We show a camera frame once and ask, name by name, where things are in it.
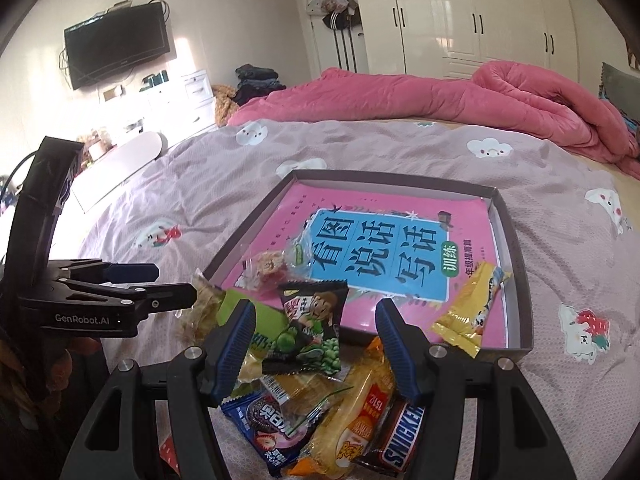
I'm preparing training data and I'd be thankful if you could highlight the black wall television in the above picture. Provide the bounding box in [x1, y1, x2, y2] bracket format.
[64, 2, 171, 92]

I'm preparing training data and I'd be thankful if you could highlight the pile of dark clothes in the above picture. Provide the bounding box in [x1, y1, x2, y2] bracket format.
[235, 64, 286, 106]

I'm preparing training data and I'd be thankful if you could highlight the blue cookie packet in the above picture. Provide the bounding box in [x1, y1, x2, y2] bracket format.
[221, 392, 321, 478]

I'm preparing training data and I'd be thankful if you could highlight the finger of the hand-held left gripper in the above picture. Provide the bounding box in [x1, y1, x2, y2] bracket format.
[60, 281, 198, 324]
[47, 259, 161, 287]

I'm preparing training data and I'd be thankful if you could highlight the black green pea packet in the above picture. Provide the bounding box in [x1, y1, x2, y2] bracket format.
[260, 280, 349, 377]

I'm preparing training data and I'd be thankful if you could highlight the orange yellow snack packet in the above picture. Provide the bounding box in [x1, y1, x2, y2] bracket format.
[285, 337, 401, 478]

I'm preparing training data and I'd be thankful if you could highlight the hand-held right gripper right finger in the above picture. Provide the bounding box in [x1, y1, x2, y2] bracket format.
[375, 298, 568, 480]

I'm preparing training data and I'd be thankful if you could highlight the yellow bed mat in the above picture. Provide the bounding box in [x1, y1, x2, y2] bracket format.
[575, 152, 640, 241]

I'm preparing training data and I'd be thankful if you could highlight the black hanging bag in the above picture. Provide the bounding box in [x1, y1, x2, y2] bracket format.
[322, 10, 362, 32]

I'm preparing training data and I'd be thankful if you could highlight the white hanging bag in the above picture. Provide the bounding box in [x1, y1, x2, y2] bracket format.
[307, 0, 351, 16]

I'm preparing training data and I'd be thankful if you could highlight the pink quilt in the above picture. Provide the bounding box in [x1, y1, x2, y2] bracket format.
[227, 60, 640, 181]

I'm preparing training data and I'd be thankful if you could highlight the brown plush blanket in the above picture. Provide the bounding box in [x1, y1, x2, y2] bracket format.
[212, 85, 242, 127]

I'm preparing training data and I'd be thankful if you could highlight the striped colourful cloth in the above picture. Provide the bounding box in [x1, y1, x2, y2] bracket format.
[619, 107, 640, 137]

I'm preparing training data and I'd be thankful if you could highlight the brown chocolate bar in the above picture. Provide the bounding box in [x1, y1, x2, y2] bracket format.
[357, 400, 427, 476]

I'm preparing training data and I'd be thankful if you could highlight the white drawer cabinet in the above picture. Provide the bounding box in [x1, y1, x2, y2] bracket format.
[180, 69, 217, 131]

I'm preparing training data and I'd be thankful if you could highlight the white wardrobe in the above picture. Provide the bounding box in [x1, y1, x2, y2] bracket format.
[347, 0, 596, 81]

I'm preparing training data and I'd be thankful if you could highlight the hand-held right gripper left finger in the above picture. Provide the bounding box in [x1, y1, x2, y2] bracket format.
[75, 300, 258, 480]

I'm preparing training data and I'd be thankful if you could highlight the grey cardboard box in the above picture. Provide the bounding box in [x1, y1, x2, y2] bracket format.
[206, 169, 536, 361]

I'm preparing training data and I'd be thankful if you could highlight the grey green pillow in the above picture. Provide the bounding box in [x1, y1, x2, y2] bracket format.
[597, 62, 640, 111]

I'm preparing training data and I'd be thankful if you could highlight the person's left hand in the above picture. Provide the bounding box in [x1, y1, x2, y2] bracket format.
[56, 337, 104, 387]

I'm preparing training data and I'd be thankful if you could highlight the yellow candy packet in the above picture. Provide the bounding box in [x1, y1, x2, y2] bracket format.
[431, 262, 512, 358]

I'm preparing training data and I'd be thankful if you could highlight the red snack packet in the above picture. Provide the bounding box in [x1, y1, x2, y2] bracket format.
[159, 435, 181, 476]

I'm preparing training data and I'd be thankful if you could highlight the purple printed bedsheet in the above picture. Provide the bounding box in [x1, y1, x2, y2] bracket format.
[75, 117, 640, 480]

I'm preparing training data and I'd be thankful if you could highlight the clear snack packet green label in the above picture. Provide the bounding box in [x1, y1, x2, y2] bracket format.
[240, 232, 313, 292]

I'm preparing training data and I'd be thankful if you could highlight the pink book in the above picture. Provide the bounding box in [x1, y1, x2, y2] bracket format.
[222, 182, 506, 350]

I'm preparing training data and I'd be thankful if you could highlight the clear brown snack packet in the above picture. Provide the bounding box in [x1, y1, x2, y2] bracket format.
[177, 270, 228, 347]

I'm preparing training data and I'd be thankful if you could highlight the clear cracker packet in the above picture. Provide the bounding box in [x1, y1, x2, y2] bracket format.
[260, 370, 352, 442]

